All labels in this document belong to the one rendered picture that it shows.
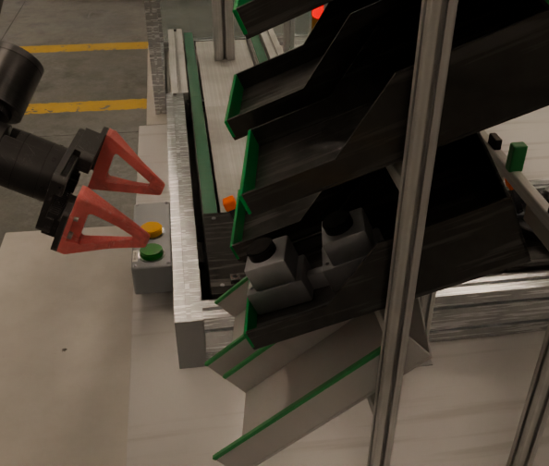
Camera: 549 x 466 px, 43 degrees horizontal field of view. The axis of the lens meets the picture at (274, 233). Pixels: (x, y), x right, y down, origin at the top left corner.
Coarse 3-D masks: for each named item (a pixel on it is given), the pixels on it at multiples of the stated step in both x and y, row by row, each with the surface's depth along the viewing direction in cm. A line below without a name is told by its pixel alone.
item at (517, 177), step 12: (492, 156) 80; (504, 156) 78; (396, 168) 59; (504, 168) 77; (396, 180) 59; (516, 180) 74; (528, 180) 74; (528, 192) 72; (528, 204) 72; (540, 204) 70; (540, 216) 70; (384, 312) 68
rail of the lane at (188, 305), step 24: (168, 96) 178; (168, 120) 167; (168, 144) 157; (168, 168) 148; (192, 216) 132; (192, 240) 126; (192, 264) 120; (192, 288) 114; (192, 312) 110; (192, 336) 110; (192, 360) 112
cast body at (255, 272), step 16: (256, 240) 72; (272, 240) 71; (288, 240) 72; (256, 256) 70; (272, 256) 70; (288, 256) 71; (304, 256) 74; (256, 272) 70; (272, 272) 70; (288, 272) 70; (304, 272) 72; (320, 272) 72; (256, 288) 72; (272, 288) 72; (288, 288) 71; (304, 288) 71; (256, 304) 73; (272, 304) 73; (288, 304) 73
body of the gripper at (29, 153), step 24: (0, 144) 63; (24, 144) 64; (48, 144) 65; (72, 144) 66; (0, 168) 64; (24, 168) 64; (48, 168) 64; (72, 168) 64; (24, 192) 65; (48, 192) 62; (72, 192) 68; (48, 216) 64
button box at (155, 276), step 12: (144, 204) 136; (156, 204) 136; (168, 204) 136; (144, 216) 132; (156, 216) 132; (168, 216) 132; (168, 228) 129; (156, 240) 126; (168, 240) 126; (132, 252) 123; (168, 252) 123; (132, 264) 120; (144, 264) 120; (156, 264) 120; (168, 264) 120; (132, 276) 120; (144, 276) 120; (156, 276) 121; (168, 276) 121; (144, 288) 122; (156, 288) 122; (168, 288) 123
